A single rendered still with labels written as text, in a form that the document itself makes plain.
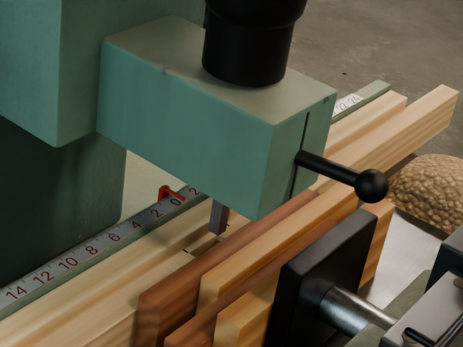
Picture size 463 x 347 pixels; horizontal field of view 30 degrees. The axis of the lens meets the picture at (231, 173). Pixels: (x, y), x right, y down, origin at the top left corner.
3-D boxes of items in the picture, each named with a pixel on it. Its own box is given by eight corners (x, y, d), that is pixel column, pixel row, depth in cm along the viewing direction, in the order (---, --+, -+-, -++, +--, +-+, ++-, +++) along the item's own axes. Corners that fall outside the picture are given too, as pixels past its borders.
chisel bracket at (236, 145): (251, 246, 52) (275, 125, 48) (89, 149, 59) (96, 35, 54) (318, 200, 57) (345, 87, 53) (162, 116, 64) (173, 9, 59)
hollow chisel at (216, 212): (218, 236, 58) (227, 175, 56) (207, 230, 59) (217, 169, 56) (226, 230, 59) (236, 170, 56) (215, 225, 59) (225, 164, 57)
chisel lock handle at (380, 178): (373, 215, 49) (382, 185, 48) (281, 166, 52) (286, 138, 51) (391, 201, 50) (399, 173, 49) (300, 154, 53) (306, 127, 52)
